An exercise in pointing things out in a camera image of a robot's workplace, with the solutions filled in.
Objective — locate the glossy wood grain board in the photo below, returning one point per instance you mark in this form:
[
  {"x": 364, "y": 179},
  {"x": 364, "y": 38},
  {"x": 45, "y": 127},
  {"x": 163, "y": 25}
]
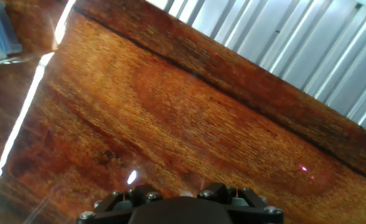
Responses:
[{"x": 170, "y": 109}]

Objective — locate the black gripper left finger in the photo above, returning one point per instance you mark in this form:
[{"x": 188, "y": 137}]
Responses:
[{"x": 108, "y": 215}]

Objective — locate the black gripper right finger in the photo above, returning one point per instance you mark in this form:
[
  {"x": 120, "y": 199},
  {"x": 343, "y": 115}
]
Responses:
[{"x": 254, "y": 215}]

